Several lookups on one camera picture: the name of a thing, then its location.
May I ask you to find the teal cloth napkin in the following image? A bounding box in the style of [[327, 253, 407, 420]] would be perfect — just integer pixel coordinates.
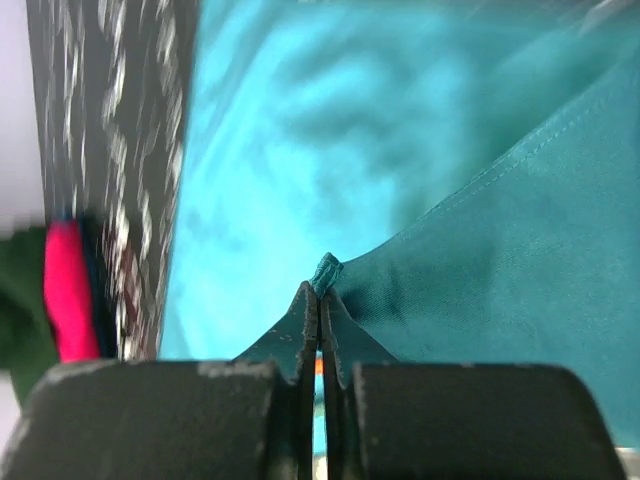
[[159, 1, 639, 448]]

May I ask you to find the pink folded cloth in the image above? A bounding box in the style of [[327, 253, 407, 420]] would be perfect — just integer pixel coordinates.
[[43, 220, 101, 363]]

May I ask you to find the blue folded cloth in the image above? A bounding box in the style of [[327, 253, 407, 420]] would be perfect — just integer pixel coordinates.
[[78, 215, 117, 358]]

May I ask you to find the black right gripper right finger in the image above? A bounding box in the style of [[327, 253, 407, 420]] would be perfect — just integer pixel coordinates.
[[318, 294, 628, 479]]

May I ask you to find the dark green baseball cap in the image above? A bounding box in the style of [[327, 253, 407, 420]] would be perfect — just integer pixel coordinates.
[[1, 227, 59, 405]]

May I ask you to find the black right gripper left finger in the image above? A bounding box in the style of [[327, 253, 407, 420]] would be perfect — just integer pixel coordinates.
[[1, 283, 318, 479]]

